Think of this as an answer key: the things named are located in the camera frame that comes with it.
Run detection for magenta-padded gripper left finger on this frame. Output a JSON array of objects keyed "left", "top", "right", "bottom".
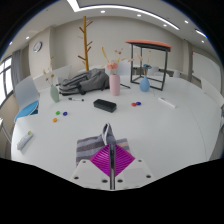
[{"left": 71, "top": 143, "right": 112, "bottom": 191}]

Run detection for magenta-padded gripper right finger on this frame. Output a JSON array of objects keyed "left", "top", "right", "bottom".
[{"left": 110, "top": 143, "right": 155, "bottom": 191}]

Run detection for grey striped towel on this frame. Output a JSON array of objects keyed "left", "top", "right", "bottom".
[{"left": 75, "top": 122, "right": 131, "bottom": 167}]

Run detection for black rectangular box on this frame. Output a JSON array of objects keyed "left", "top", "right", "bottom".
[{"left": 93, "top": 98, "right": 118, "bottom": 114}]

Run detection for black marker pen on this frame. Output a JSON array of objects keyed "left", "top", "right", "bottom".
[{"left": 68, "top": 97, "right": 85, "bottom": 103}]

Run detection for white flat bar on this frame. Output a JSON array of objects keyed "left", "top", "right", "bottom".
[{"left": 157, "top": 96, "right": 177, "bottom": 109}]

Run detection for green vase with dried flowers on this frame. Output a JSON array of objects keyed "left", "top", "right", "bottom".
[{"left": 43, "top": 56, "right": 61, "bottom": 104}]

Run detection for blue vase with flowers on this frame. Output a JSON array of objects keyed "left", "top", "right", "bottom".
[{"left": 138, "top": 50, "right": 153, "bottom": 93}]

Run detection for pink vase with flowers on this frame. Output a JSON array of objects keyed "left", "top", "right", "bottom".
[{"left": 101, "top": 46, "right": 128, "bottom": 97}]

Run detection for grey backpack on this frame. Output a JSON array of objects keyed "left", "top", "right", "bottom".
[{"left": 58, "top": 68, "right": 111, "bottom": 97}]

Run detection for white chair with blue seat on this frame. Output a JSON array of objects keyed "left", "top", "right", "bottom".
[{"left": 13, "top": 75, "right": 41, "bottom": 124}]

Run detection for window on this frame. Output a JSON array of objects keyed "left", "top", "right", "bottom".
[{"left": 0, "top": 55, "right": 14, "bottom": 105}]

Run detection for whiteboard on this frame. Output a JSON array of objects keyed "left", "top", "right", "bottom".
[{"left": 192, "top": 51, "right": 223, "bottom": 94}]

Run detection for grey curtain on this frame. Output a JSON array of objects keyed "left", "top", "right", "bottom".
[{"left": 11, "top": 49, "right": 25, "bottom": 89}]

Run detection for wooden coat rack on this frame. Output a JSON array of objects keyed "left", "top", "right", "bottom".
[{"left": 77, "top": 15, "right": 95, "bottom": 72}]

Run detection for black metal stand orange top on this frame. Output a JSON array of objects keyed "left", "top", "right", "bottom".
[{"left": 125, "top": 39, "right": 172, "bottom": 92}]

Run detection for ceiling spot lights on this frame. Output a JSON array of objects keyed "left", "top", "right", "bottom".
[{"left": 9, "top": 9, "right": 209, "bottom": 46}]

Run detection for ceiling strip light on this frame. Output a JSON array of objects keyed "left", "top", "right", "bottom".
[{"left": 66, "top": 0, "right": 181, "bottom": 32}]

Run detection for round wall clock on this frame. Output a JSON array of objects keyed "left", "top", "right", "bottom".
[{"left": 32, "top": 41, "right": 43, "bottom": 53}]

